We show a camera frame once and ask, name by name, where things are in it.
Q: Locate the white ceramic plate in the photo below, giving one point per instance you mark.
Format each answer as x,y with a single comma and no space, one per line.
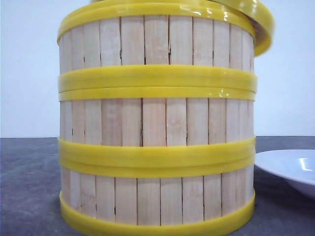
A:
296,166

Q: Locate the woven bamboo steamer lid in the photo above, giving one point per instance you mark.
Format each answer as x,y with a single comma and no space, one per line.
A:
256,22

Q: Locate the single-bun bamboo steamer basket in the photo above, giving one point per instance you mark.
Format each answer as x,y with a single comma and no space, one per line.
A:
79,79

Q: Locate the three-bun bamboo steamer basket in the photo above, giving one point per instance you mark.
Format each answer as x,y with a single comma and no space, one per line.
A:
148,132

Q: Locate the bottom bamboo steamer basket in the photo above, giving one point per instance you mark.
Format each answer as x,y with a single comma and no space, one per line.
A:
161,198

